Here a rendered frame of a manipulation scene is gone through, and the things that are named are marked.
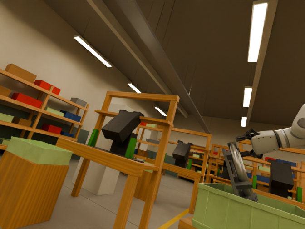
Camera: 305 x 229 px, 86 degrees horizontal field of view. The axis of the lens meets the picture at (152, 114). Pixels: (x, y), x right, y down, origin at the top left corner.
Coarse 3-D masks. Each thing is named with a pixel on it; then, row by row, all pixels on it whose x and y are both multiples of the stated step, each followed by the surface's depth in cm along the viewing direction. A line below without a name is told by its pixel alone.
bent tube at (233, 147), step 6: (228, 144) 84; (234, 144) 83; (234, 150) 78; (234, 156) 75; (234, 162) 74; (240, 162) 74; (240, 168) 72; (240, 174) 72; (240, 180) 73; (246, 192) 75
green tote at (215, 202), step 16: (208, 192) 68; (224, 192) 65; (208, 208) 67; (224, 208) 64; (240, 208) 61; (256, 208) 59; (272, 208) 56; (288, 208) 97; (192, 224) 68; (208, 224) 65; (224, 224) 62; (240, 224) 60; (256, 224) 57; (272, 224) 55; (288, 224) 53; (304, 224) 51
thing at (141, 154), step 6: (138, 126) 659; (144, 126) 646; (150, 126) 643; (156, 126) 644; (162, 126) 624; (138, 144) 685; (150, 144) 609; (156, 144) 598; (138, 150) 635; (138, 156) 614; (144, 156) 628
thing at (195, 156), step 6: (192, 150) 1064; (198, 150) 1057; (210, 150) 1034; (192, 156) 1057; (198, 156) 1046; (192, 162) 1064; (186, 168) 1054; (192, 168) 1039; (180, 174) 1053; (204, 180) 986
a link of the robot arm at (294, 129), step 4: (304, 104) 69; (304, 108) 66; (300, 112) 66; (304, 112) 65; (296, 116) 66; (300, 116) 65; (304, 116) 64; (296, 120) 65; (300, 120) 64; (304, 120) 63; (292, 124) 67; (296, 124) 64; (300, 124) 63; (304, 124) 63; (292, 128) 67; (296, 128) 64; (300, 128) 63; (304, 128) 62; (292, 132) 68; (296, 132) 65; (300, 132) 63; (304, 132) 63; (296, 136) 67; (300, 136) 65; (304, 136) 64
